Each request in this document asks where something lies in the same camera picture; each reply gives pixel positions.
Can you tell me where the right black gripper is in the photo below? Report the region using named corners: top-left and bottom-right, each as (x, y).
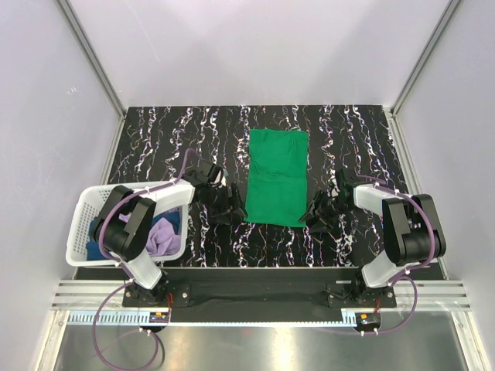
top-left (298, 190), bottom-right (354, 233)

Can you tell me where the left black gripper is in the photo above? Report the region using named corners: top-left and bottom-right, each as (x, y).
top-left (203, 182), bottom-right (247, 226)

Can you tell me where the green t shirt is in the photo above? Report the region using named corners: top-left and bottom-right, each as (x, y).
top-left (244, 129), bottom-right (309, 228)

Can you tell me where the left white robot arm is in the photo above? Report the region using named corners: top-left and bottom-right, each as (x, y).
top-left (89, 160), bottom-right (248, 306)

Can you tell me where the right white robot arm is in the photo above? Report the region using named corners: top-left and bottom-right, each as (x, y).
top-left (300, 169), bottom-right (446, 308)

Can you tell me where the lilac t shirt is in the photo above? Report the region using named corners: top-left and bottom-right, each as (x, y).
top-left (120, 211), bottom-right (181, 261)

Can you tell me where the right orange connector box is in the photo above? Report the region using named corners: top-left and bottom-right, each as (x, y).
top-left (357, 312), bottom-right (381, 327)

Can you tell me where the orange connector box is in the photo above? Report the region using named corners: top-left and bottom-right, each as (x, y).
top-left (357, 312), bottom-right (381, 327)
top-left (148, 311), bottom-right (170, 323)

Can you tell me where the left orange connector box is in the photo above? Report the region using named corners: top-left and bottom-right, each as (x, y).
top-left (148, 311), bottom-right (170, 323)

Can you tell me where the white plastic laundry basket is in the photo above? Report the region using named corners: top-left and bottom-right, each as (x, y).
top-left (65, 180), bottom-right (194, 267)

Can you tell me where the dark blue t shirt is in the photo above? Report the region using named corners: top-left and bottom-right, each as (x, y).
top-left (86, 211), bottom-right (181, 261)

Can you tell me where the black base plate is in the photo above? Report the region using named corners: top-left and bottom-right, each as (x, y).
top-left (123, 267), bottom-right (396, 325)

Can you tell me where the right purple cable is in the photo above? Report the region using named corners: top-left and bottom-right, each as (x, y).
top-left (377, 277), bottom-right (418, 334)

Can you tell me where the purple cable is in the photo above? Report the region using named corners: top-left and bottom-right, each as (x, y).
top-left (92, 280), bottom-right (167, 368)
top-left (377, 277), bottom-right (418, 334)

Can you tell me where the white slotted cable duct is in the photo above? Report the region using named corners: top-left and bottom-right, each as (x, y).
top-left (68, 311), bottom-right (363, 328)

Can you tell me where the aluminium front rail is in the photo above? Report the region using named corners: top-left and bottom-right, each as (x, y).
top-left (51, 280), bottom-right (471, 311)

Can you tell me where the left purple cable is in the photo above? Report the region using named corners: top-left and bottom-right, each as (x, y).
top-left (92, 280), bottom-right (167, 368)

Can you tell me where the right aluminium frame post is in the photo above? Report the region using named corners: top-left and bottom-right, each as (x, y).
top-left (390, 0), bottom-right (463, 118)

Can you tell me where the aluminium frame post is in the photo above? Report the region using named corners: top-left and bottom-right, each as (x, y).
top-left (56, 0), bottom-right (128, 119)
top-left (390, 0), bottom-right (463, 118)

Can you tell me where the left aluminium frame post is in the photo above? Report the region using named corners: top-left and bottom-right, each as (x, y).
top-left (56, 0), bottom-right (128, 119)

